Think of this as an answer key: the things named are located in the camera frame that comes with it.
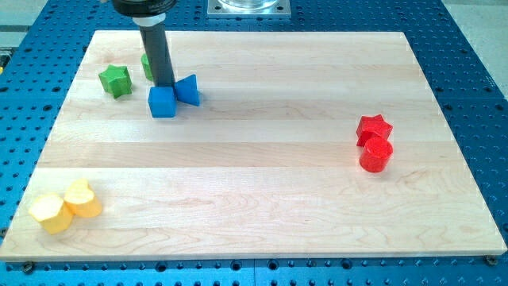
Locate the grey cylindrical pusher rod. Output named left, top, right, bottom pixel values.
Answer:
left=133, top=14, right=175, bottom=87

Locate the blue cube block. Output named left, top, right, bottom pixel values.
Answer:
left=148, top=87, right=176, bottom=118

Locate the blue triangle block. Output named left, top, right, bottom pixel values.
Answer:
left=174, top=74, right=200, bottom=106

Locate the green block behind rod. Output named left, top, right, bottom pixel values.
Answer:
left=140, top=53, right=153, bottom=81

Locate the green star block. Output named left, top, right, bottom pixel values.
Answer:
left=98, top=64, right=132, bottom=99

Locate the blue perforated metal table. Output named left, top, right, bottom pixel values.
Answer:
left=1, top=0, right=507, bottom=285

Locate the yellow heart block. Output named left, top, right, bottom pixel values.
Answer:
left=63, top=179, right=102, bottom=218

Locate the light wooden board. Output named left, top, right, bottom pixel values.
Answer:
left=1, top=30, right=506, bottom=261

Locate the yellow hexagon block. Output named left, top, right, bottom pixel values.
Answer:
left=29, top=193, right=74, bottom=234

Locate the red star block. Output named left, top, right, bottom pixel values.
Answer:
left=356, top=114, right=393, bottom=147

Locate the red cylinder block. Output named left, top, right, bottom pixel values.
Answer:
left=359, top=137, right=394, bottom=172

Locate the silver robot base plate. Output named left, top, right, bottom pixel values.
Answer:
left=206, top=0, right=291, bottom=19

